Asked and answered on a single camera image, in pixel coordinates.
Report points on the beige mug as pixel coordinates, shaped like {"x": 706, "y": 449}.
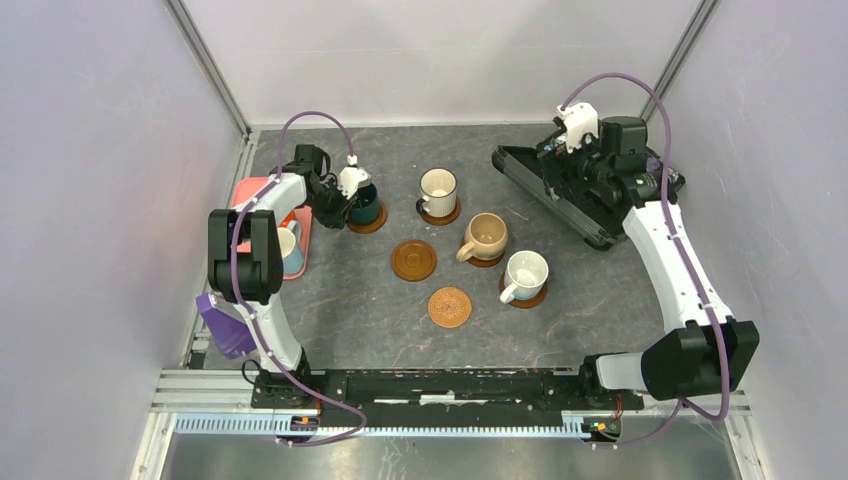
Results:
{"x": 484, "y": 240}

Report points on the pink tray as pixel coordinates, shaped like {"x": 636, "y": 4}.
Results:
{"x": 248, "y": 187}

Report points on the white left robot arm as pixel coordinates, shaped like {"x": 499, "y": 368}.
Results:
{"x": 245, "y": 265}

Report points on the black poker chip case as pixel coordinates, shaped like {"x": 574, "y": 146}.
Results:
{"x": 639, "y": 171}

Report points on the orange mug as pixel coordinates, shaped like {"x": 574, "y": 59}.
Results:
{"x": 287, "y": 219}

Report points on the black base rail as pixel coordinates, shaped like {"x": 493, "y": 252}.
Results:
{"x": 440, "y": 398}

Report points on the purple plastic stand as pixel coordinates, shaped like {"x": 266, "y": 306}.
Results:
{"x": 222, "y": 328}

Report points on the brown wooden coaster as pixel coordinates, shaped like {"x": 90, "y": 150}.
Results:
{"x": 481, "y": 263}
{"x": 375, "y": 225}
{"x": 441, "y": 221}
{"x": 525, "y": 303}
{"x": 413, "y": 260}

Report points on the light blue mug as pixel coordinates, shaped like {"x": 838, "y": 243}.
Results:
{"x": 292, "y": 254}

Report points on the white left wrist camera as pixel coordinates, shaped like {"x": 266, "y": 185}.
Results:
{"x": 352, "y": 177}

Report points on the cream mug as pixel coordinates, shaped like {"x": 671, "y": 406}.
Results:
{"x": 438, "y": 192}

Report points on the white mug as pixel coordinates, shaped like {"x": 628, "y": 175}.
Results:
{"x": 525, "y": 275}

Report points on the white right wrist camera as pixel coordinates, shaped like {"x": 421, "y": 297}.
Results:
{"x": 581, "y": 125}

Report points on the aluminium frame rail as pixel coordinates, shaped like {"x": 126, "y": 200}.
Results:
{"x": 219, "y": 402}

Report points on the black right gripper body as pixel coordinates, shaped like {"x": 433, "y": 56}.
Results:
{"x": 584, "y": 168}

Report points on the dark green mug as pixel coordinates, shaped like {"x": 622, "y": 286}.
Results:
{"x": 365, "y": 209}

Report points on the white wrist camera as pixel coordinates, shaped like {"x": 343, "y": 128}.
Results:
{"x": 352, "y": 177}
{"x": 581, "y": 125}

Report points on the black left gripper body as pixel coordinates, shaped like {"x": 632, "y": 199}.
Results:
{"x": 329, "y": 205}

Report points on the woven rattan coaster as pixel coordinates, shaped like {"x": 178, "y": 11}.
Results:
{"x": 449, "y": 307}

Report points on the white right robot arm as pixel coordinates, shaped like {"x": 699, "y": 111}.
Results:
{"x": 705, "y": 349}

